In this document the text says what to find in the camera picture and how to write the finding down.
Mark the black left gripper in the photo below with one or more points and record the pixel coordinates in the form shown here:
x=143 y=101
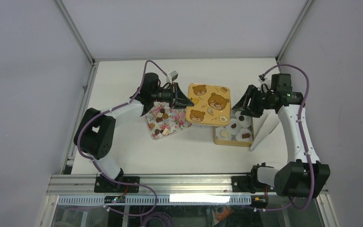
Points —
x=177 y=99

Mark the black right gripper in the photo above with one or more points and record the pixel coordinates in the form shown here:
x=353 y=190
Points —
x=251 y=110

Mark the floral rectangular tray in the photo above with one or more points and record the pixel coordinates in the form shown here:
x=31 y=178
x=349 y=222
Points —
x=175 y=123

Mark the gold square tin box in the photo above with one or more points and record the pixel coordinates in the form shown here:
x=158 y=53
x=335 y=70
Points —
x=233 y=141

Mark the silver square tin lid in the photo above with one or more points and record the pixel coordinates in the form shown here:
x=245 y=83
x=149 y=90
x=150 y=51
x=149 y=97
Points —
x=212 y=105

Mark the brown rectangular bar chocolate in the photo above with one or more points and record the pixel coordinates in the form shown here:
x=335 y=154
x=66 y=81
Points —
x=246 y=135
x=159 y=119

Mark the white dome chocolate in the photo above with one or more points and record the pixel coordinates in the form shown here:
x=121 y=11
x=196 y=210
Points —
x=224 y=133

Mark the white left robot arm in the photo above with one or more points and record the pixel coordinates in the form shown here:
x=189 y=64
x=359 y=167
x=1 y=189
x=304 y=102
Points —
x=95 y=132

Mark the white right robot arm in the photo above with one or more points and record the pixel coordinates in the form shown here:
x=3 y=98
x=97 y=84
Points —
x=304 y=175

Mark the caramel ridged round chocolate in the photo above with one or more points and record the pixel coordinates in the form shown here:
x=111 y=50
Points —
x=165 y=116

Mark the white rectangular chocolate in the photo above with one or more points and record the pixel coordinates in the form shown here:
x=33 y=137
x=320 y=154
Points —
x=165 y=131

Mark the white paper cup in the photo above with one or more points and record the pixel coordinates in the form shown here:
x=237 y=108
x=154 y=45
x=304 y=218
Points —
x=244 y=124
x=238 y=136
x=235 y=130
x=219 y=137

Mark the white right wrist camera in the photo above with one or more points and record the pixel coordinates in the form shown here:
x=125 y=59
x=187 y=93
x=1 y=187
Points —
x=264 y=80

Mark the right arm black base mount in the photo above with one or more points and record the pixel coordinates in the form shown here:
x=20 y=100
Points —
x=260 y=178

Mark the white slotted cable duct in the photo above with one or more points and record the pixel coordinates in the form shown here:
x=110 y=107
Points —
x=150 y=200

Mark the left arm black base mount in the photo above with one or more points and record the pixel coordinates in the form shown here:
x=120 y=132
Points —
x=103 y=185

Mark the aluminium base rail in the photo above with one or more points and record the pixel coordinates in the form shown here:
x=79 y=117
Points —
x=161 y=184

